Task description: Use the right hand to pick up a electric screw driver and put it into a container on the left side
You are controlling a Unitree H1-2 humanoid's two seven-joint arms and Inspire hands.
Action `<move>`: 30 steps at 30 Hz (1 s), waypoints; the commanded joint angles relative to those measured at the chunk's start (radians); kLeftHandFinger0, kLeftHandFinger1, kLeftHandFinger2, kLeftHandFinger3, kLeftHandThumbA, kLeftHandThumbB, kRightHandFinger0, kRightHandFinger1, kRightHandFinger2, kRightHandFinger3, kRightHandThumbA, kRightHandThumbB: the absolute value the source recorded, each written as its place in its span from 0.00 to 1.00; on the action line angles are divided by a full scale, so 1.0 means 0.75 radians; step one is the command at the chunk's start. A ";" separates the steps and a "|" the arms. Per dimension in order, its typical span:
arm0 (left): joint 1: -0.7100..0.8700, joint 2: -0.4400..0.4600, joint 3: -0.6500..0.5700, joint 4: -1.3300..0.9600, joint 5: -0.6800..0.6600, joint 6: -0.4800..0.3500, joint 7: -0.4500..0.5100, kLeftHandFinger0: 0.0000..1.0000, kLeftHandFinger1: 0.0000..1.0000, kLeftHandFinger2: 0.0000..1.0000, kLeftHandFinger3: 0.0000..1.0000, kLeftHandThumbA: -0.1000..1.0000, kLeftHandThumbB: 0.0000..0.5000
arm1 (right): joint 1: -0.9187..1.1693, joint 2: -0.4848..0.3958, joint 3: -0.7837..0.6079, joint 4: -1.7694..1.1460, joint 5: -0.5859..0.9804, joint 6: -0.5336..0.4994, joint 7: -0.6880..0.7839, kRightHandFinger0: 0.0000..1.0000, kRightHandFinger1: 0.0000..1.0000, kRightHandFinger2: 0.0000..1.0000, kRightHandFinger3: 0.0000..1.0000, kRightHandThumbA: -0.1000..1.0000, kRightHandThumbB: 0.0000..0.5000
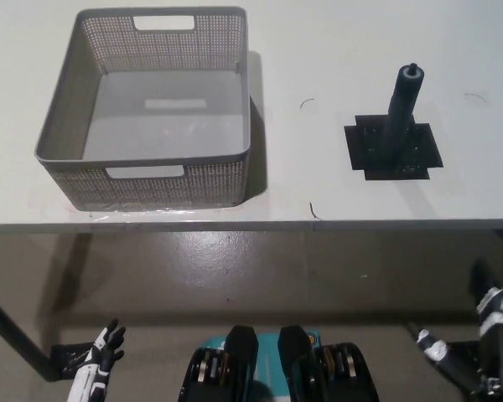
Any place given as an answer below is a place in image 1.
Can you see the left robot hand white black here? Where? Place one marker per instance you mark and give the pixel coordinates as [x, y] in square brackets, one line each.
[102, 356]

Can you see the black tape patch mat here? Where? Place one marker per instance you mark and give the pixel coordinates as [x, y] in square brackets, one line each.
[360, 146]

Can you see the clear adhesive tape strip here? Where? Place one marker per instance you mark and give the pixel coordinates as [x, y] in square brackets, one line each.
[142, 213]

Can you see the grey perforated plastic basket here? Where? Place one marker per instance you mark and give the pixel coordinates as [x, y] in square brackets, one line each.
[67, 121]

